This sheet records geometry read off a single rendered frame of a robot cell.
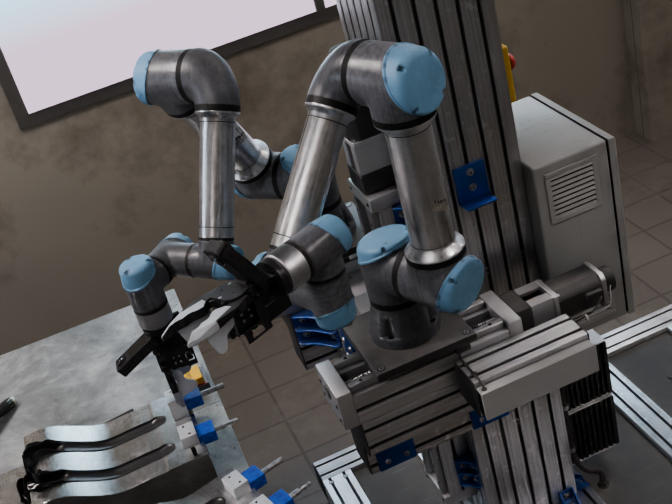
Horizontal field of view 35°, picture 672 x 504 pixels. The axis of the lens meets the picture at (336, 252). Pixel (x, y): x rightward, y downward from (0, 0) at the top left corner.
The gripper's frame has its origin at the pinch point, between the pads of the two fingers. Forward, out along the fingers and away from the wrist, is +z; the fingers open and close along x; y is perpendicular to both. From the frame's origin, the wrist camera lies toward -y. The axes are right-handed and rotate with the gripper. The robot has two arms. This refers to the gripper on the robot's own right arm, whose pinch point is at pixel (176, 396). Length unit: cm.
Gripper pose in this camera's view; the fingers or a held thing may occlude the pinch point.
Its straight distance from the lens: 243.4
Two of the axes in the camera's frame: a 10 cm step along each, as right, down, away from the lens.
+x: -3.2, -4.3, 8.5
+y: 9.2, -3.6, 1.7
